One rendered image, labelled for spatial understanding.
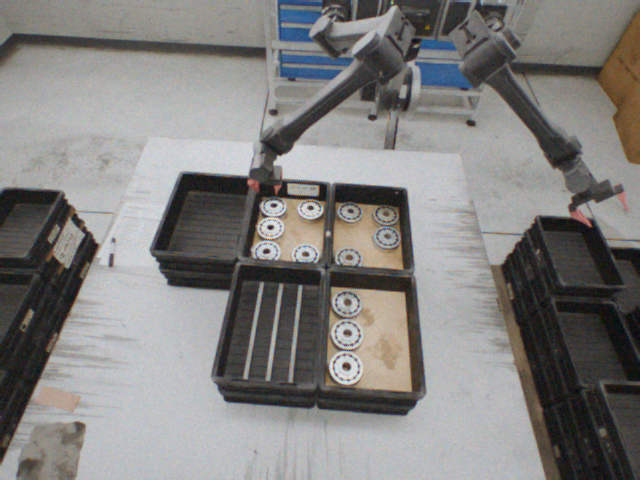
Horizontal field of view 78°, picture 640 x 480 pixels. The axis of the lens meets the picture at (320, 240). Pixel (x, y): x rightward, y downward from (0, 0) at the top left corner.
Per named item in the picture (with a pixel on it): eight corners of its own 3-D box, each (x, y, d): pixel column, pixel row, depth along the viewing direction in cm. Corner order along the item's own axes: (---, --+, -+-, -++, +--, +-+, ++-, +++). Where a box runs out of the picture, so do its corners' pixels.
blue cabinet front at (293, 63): (280, 76, 308) (276, -2, 263) (373, 81, 309) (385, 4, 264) (279, 78, 306) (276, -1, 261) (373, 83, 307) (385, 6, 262)
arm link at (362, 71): (404, 57, 96) (375, 24, 90) (405, 71, 92) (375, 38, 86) (287, 147, 122) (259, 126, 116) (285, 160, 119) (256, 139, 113)
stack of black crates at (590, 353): (517, 328, 208) (549, 297, 181) (573, 331, 208) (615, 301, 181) (539, 409, 184) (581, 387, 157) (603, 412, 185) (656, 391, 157)
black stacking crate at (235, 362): (241, 279, 142) (237, 261, 133) (323, 285, 142) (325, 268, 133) (217, 393, 119) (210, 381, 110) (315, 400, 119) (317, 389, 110)
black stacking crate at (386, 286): (324, 285, 142) (326, 268, 133) (407, 291, 142) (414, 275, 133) (317, 401, 119) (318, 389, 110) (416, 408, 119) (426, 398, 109)
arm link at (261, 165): (295, 140, 118) (272, 123, 114) (291, 167, 112) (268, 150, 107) (269, 161, 125) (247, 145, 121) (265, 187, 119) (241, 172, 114)
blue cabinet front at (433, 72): (383, 82, 309) (397, 5, 264) (475, 87, 310) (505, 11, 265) (383, 84, 307) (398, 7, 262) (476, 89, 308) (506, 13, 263)
